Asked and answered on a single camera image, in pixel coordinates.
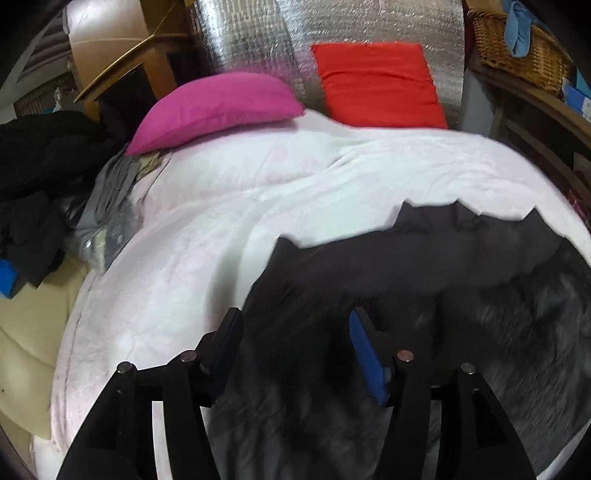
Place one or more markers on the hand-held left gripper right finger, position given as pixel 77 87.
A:
pixel 367 355

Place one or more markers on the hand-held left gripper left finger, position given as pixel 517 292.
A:
pixel 228 337

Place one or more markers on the black jacket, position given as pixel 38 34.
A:
pixel 415 263

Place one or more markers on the pile of black clothes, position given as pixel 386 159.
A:
pixel 41 152

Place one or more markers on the white bed blanket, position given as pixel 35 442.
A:
pixel 231 194

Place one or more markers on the grey garment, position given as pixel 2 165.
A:
pixel 111 184

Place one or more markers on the cream blanket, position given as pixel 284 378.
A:
pixel 27 332

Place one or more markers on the pink pillow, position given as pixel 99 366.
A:
pixel 207 108

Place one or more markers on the red cushion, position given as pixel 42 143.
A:
pixel 378 83

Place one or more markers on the wooden shelf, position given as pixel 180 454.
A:
pixel 521 120

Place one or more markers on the wooden table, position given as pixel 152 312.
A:
pixel 115 23

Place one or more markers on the wicker basket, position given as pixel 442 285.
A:
pixel 508 50

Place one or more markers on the silver foil insulation mat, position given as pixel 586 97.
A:
pixel 369 18

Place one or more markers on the light blue cloth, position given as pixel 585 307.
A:
pixel 517 27

